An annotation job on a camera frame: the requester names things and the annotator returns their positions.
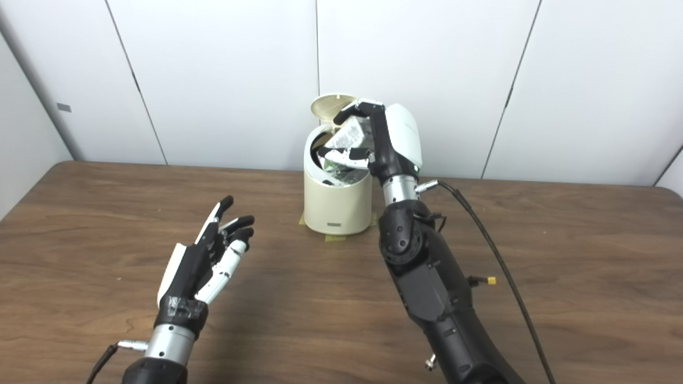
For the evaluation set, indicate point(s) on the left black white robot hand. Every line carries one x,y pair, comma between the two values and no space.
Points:
187,282

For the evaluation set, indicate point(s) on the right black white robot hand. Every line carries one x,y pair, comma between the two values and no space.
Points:
400,138

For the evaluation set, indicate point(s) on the white green milk carton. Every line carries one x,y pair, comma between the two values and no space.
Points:
349,136

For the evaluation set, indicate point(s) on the cream round bin lid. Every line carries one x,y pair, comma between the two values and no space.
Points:
326,106

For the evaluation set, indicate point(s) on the cream-colored plastic bin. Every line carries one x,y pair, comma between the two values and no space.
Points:
336,208

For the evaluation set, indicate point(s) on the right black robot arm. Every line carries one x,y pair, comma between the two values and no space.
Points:
432,288

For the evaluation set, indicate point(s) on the small yellow plug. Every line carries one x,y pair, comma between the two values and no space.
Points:
491,280

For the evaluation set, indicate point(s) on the small grey wall label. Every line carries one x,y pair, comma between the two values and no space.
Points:
64,107

